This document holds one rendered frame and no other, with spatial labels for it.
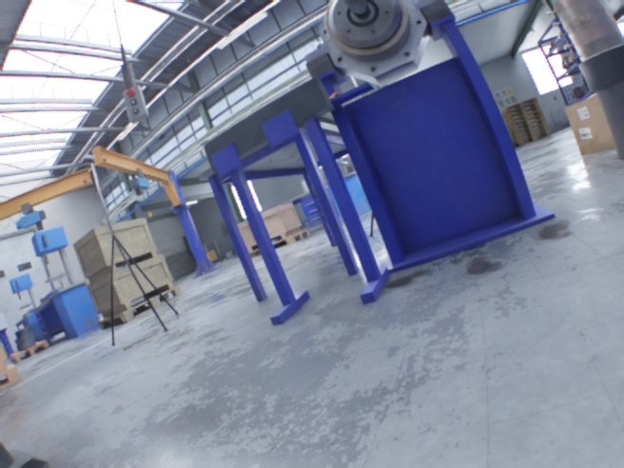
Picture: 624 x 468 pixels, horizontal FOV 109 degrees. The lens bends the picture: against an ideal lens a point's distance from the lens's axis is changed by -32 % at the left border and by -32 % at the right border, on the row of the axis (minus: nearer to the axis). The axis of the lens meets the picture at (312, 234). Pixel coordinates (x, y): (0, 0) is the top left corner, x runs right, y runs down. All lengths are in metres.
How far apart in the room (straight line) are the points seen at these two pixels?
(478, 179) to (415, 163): 0.31
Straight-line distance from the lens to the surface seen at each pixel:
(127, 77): 1.26
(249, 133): 1.43
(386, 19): 1.45
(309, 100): 1.31
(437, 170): 1.59
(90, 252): 4.98
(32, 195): 7.11
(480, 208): 1.61
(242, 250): 2.00
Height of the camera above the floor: 0.37
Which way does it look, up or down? 3 degrees down
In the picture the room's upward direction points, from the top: 22 degrees counter-clockwise
